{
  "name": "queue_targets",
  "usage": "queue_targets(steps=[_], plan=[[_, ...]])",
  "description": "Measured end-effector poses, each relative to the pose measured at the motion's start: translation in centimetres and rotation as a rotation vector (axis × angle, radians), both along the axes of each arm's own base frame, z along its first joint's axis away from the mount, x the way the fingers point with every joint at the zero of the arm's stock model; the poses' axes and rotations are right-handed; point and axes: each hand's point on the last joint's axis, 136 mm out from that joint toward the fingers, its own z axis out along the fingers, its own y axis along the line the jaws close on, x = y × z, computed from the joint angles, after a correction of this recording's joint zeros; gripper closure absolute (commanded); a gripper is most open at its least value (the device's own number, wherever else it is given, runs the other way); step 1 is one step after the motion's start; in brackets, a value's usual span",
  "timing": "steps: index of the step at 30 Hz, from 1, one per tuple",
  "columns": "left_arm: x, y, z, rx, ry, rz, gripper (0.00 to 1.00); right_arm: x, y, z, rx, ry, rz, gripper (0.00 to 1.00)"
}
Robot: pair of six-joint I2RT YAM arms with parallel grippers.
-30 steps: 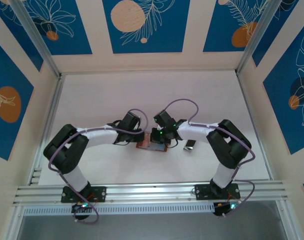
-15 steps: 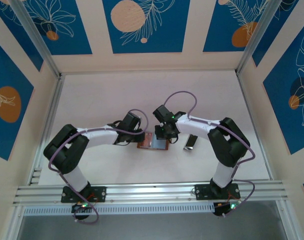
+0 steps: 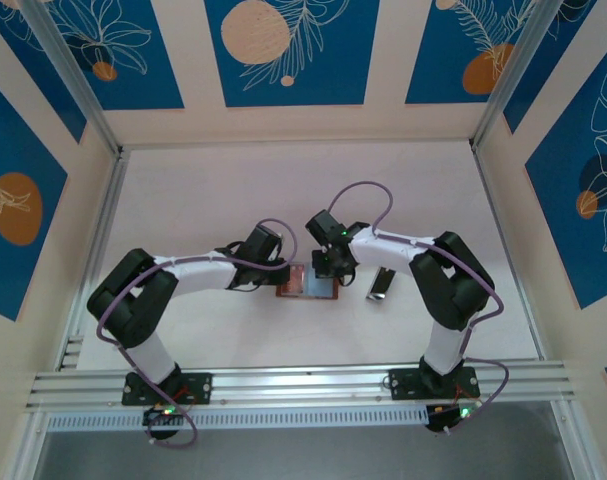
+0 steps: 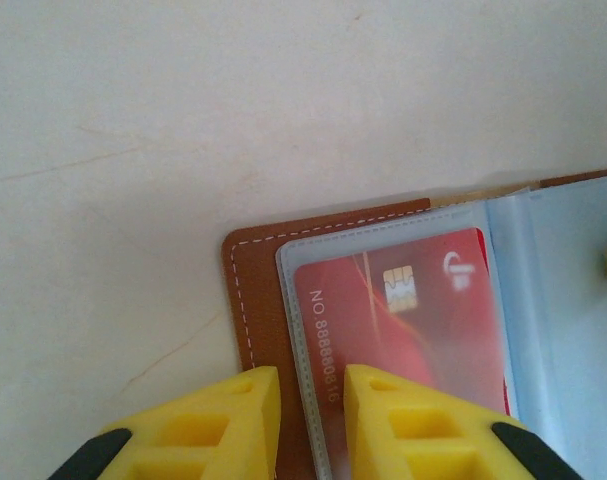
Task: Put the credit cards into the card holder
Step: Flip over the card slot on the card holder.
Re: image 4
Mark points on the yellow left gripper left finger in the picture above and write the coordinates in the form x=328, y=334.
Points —
x=208, y=430

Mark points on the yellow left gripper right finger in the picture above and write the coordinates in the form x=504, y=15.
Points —
x=413, y=440

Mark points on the red credit card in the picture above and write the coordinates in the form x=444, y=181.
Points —
x=433, y=325

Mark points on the brown leather card holder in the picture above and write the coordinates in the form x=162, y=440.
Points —
x=258, y=280

